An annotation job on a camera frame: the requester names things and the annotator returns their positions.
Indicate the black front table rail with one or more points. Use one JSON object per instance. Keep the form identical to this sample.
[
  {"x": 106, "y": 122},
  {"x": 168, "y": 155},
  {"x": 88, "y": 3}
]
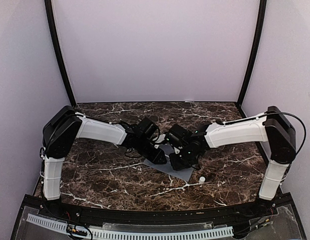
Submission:
[{"x": 227, "y": 215}]

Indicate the black left frame post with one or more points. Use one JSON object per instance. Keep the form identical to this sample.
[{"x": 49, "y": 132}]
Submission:
[{"x": 58, "y": 51}]

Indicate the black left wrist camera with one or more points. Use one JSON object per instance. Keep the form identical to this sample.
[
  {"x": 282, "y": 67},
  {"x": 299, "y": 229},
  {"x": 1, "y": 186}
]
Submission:
[{"x": 160, "y": 141}]

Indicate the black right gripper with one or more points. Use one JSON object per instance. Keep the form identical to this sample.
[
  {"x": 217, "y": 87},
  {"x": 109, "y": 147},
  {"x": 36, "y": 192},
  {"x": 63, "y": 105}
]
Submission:
[{"x": 176, "y": 165}]

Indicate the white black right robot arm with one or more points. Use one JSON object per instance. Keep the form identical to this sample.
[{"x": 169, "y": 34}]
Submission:
[{"x": 271, "y": 126}]

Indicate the black frame post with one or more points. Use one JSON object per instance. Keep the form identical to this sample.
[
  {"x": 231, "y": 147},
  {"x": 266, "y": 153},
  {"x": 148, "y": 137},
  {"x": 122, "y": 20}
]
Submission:
[
  {"x": 58, "y": 51},
  {"x": 253, "y": 52}
]

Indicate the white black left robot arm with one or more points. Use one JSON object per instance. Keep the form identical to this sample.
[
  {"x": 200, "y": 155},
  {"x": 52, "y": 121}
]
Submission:
[{"x": 60, "y": 133}]

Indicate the white slotted cable duct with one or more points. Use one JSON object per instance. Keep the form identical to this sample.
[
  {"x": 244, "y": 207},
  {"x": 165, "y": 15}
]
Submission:
[{"x": 115, "y": 231}]

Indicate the blue-grey envelope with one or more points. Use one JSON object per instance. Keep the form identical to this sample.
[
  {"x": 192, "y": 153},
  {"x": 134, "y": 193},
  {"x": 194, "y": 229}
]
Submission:
[{"x": 183, "y": 174}]

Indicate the black right frame post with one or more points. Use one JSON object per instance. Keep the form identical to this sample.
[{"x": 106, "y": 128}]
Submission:
[{"x": 253, "y": 52}]

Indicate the white glue stick cap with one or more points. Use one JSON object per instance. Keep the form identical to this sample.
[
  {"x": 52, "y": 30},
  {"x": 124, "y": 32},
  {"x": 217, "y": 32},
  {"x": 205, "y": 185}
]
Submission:
[{"x": 201, "y": 180}]

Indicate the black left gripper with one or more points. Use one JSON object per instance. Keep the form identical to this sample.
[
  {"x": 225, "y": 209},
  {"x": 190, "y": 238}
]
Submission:
[{"x": 161, "y": 153}]

